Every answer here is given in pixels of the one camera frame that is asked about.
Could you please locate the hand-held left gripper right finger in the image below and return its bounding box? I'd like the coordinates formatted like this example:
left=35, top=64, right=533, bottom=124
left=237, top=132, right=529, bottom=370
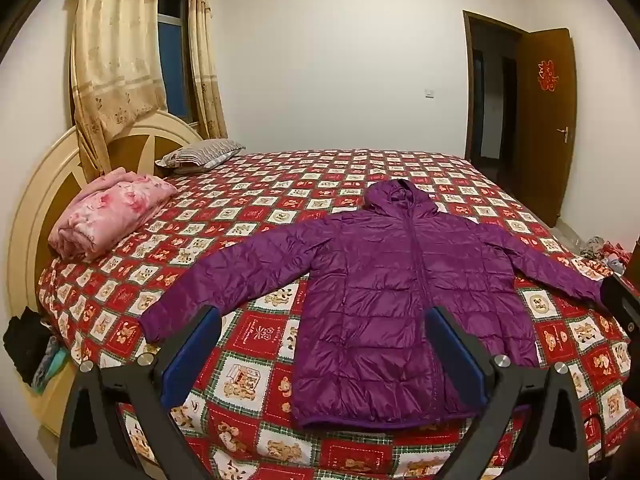
left=425, top=305, right=591, bottom=480

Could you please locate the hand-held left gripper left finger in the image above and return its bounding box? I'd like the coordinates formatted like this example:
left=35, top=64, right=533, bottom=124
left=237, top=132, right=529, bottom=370
left=56, top=305, right=223, bottom=480

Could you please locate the purple hooded puffer jacket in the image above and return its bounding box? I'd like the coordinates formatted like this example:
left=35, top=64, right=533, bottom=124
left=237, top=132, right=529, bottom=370
left=140, top=179, right=606, bottom=431

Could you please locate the pile of mixed clothes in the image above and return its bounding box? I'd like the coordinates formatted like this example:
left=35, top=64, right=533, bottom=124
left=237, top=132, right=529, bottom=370
left=579, top=235, right=627, bottom=277

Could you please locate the red checkered bear-print bedsheet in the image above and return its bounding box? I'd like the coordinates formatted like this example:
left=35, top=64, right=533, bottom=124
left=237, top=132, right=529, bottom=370
left=39, top=147, right=632, bottom=480

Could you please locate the teal cloth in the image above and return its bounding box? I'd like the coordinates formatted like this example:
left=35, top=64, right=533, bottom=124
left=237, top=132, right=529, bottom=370
left=31, top=337, right=68, bottom=393

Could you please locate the pink floral folded blanket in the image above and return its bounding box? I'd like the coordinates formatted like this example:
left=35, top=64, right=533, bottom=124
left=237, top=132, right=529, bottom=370
left=48, top=170, right=178, bottom=262

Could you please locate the black clothing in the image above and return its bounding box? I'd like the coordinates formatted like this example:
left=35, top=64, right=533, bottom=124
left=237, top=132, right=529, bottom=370
left=2, top=307, right=53, bottom=386

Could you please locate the brown wooden door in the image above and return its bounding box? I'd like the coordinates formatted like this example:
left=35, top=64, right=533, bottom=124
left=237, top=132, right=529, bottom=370
left=515, top=29, right=578, bottom=228

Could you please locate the grey striped pillow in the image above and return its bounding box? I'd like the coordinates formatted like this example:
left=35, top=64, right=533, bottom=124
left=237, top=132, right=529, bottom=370
left=155, top=139, right=246, bottom=170

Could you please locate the red paper door decoration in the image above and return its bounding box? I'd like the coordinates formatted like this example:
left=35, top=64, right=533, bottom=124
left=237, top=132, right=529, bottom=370
left=535, top=59, right=559, bottom=92

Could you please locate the narrow beige floral curtain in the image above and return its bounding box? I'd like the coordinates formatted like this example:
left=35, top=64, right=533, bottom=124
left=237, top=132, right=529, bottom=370
left=186, top=0, right=229, bottom=141

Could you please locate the window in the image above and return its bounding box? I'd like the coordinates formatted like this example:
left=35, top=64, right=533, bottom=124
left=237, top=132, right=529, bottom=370
left=156, top=0, right=197, bottom=123

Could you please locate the wide beige floral curtain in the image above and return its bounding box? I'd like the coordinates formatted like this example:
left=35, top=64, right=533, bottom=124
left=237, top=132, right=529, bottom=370
left=69, top=0, right=169, bottom=173

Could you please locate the dark wooden door frame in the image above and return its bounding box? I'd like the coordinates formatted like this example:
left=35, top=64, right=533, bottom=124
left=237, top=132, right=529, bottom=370
left=462, top=10, right=526, bottom=166

